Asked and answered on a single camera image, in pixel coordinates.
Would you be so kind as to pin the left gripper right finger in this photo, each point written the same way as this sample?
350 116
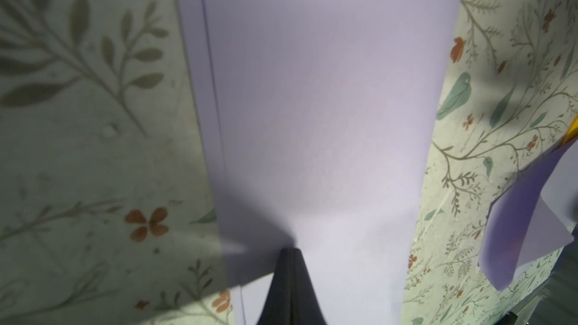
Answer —
305 309

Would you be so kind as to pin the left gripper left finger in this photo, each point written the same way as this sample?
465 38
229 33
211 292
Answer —
277 307

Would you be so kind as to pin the purple paper sheet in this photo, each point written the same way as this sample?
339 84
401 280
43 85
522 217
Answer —
316 118
532 219

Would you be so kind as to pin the yellow rectangular paper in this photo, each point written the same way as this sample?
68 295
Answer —
571 133

